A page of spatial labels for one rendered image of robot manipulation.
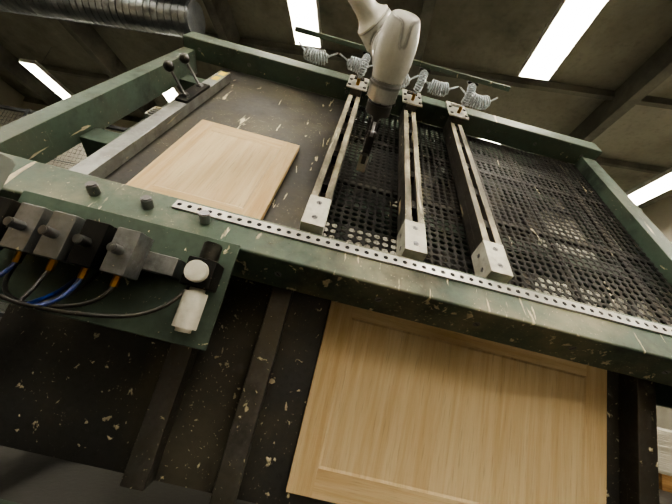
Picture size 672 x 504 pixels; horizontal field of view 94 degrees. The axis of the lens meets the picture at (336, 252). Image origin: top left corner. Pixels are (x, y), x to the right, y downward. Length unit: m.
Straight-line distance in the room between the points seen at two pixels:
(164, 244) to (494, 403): 1.00
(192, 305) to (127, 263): 0.14
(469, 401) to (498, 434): 0.12
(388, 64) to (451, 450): 1.07
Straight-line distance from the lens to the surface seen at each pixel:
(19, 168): 1.10
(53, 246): 0.78
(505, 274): 0.93
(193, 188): 0.99
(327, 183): 0.97
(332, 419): 0.99
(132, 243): 0.71
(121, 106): 1.53
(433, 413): 1.06
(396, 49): 0.94
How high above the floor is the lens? 0.66
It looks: 15 degrees up
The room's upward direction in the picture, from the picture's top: 14 degrees clockwise
